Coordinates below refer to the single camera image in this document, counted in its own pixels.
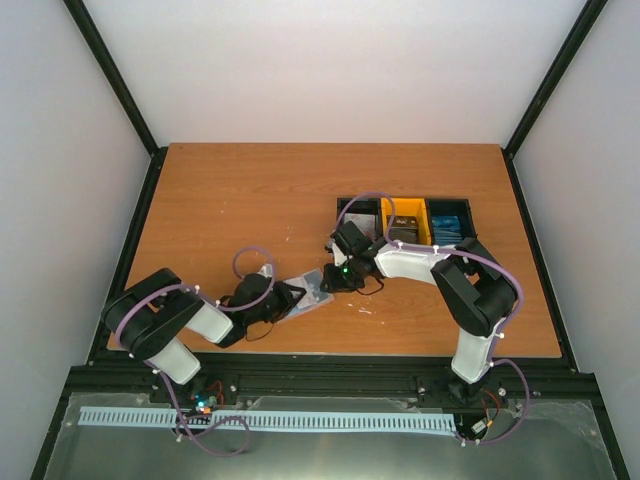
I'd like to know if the yellow bin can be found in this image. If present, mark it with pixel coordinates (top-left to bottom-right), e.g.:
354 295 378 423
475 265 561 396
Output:
389 197 432 245

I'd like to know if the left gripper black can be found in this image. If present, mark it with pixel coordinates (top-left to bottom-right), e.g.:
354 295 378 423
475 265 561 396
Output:
246 281 306 326

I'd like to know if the black aluminium rail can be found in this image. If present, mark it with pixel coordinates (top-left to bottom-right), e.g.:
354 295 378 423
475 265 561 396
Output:
67 352 599 411

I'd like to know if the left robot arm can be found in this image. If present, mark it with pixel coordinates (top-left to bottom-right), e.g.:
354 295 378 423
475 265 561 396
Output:
101 268 309 403

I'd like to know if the left black frame post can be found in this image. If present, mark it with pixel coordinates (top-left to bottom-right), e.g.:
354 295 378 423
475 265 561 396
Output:
62 0 169 161

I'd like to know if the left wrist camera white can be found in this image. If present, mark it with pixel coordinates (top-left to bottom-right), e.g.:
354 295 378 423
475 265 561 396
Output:
258 263 275 279

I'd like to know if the blue card stack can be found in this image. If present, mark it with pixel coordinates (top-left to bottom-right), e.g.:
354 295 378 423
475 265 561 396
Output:
431 215 463 245

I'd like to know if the right black frame post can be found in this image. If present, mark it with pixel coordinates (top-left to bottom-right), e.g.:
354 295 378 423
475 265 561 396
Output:
502 0 611 161

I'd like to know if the white card stack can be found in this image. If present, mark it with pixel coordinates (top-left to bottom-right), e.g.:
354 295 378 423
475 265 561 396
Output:
343 213 377 239

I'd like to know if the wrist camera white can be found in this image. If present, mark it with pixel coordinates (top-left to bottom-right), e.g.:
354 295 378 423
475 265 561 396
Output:
325 240 348 267
258 263 275 279

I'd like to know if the black frame post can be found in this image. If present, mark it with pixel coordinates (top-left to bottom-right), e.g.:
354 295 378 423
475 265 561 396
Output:
62 0 169 161
502 0 611 161

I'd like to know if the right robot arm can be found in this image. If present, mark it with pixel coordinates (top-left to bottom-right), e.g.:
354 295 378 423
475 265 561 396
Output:
321 221 524 385

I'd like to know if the black bin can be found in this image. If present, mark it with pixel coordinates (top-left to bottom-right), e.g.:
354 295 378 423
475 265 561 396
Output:
341 198 383 240
425 198 477 246

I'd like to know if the pink card holder wallet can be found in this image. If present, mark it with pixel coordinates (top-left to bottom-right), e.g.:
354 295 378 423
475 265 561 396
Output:
283 273 334 315

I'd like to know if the light blue cable duct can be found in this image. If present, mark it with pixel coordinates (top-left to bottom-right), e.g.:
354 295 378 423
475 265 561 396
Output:
77 406 456 436

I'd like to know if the black bin right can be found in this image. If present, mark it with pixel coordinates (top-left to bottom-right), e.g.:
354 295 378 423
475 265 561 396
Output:
425 198 477 246

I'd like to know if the dark card stack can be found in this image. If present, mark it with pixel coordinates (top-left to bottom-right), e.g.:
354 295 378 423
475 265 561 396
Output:
388 216 420 244

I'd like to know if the small electronics board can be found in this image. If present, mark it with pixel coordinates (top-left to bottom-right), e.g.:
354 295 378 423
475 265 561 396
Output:
192 391 225 415

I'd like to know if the black bin left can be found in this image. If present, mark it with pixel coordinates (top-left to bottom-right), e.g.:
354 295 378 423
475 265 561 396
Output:
341 198 383 240

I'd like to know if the grey connector plug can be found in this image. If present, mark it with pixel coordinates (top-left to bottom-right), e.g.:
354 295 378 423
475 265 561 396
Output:
471 419 493 438

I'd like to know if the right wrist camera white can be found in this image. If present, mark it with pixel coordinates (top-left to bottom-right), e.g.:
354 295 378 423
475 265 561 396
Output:
325 240 348 267

